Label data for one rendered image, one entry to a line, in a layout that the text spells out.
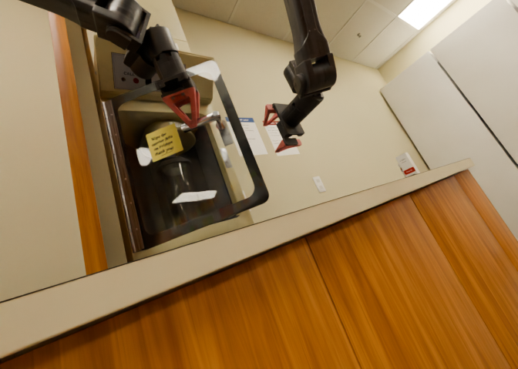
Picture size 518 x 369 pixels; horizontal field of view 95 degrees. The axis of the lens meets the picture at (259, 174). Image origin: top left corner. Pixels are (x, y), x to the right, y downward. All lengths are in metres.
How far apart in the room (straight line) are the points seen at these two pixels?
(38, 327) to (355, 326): 0.41
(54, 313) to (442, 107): 3.29
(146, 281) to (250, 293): 0.14
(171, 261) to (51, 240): 0.79
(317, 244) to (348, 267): 0.08
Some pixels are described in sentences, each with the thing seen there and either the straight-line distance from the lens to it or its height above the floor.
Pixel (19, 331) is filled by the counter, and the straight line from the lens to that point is 0.29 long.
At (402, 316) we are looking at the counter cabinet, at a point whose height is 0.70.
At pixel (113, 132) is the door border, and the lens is 0.69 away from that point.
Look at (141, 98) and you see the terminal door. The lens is 0.70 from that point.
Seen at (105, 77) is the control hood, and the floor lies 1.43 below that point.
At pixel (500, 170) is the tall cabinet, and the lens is 3.22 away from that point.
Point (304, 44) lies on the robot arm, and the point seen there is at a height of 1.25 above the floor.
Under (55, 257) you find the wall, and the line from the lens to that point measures 1.04.
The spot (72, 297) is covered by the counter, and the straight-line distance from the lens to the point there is 0.29.
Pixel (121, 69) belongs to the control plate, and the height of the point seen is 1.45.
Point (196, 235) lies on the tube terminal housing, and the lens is 0.63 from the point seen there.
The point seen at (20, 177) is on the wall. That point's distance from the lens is 1.15.
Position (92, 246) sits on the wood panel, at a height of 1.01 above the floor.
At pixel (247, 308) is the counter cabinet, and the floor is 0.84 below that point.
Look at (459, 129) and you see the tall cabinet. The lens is 3.26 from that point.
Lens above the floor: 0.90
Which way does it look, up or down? 17 degrees up
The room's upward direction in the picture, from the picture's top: 22 degrees counter-clockwise
